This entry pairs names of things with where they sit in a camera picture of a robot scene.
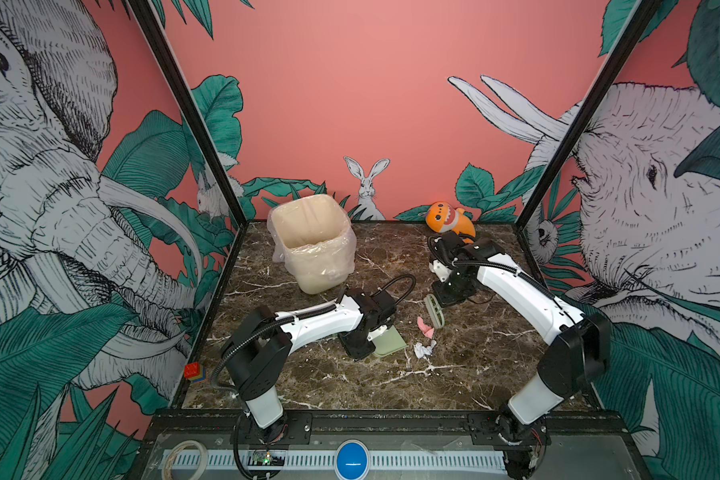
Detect green plastic dustpan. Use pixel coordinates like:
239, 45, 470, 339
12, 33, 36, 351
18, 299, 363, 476
372, 327, 406, 358

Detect green hand brush white bristles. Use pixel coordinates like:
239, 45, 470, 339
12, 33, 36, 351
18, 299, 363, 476
424, 294, 446, 329

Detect pink paper scrap front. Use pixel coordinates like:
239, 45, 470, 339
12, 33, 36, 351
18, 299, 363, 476
417, 317, 435, 339

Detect white paper front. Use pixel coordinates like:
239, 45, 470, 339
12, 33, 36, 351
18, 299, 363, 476
414, 340, 437, 359

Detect beige bin with plastic liner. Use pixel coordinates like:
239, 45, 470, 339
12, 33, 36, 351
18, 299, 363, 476
267, 194, 357, 295

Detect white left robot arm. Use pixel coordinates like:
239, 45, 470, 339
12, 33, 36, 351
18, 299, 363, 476
210, 289, 397, 430

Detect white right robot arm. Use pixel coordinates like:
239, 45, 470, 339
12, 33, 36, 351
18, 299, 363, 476
427, 231, 612, 445

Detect red toy block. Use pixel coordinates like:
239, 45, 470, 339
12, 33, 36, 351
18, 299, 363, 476
183, 362, 207, 383

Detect clear tape roll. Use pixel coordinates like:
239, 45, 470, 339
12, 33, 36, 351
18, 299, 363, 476
159, 440, 210, 480

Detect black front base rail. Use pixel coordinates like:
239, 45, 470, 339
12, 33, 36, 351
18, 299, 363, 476
143, 409, 628, 448

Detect white slotted cable duct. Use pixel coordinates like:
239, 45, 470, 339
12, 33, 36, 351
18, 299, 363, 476
158, 448, 508, 476

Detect black right corner frame post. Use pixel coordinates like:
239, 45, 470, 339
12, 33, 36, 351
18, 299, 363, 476
514, 0, 662, 230

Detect black corner frame post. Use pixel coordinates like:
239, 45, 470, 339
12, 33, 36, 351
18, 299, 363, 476
514, 0, 662, 230
127, 0, 248, 227

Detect black left corner frame post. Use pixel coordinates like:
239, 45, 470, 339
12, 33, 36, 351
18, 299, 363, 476
127, 0, 248, 227

